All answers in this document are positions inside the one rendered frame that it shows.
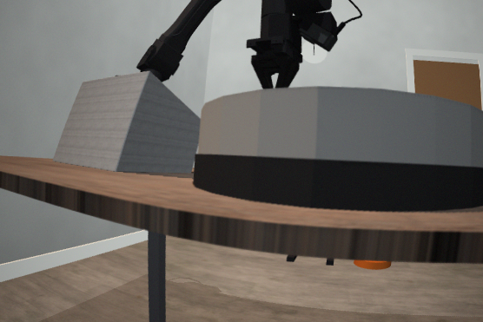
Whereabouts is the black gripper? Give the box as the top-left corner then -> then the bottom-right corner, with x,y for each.
246,13 -> 302,89

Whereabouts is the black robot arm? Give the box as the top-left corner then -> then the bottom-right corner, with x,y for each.
136,0 -> 338,82

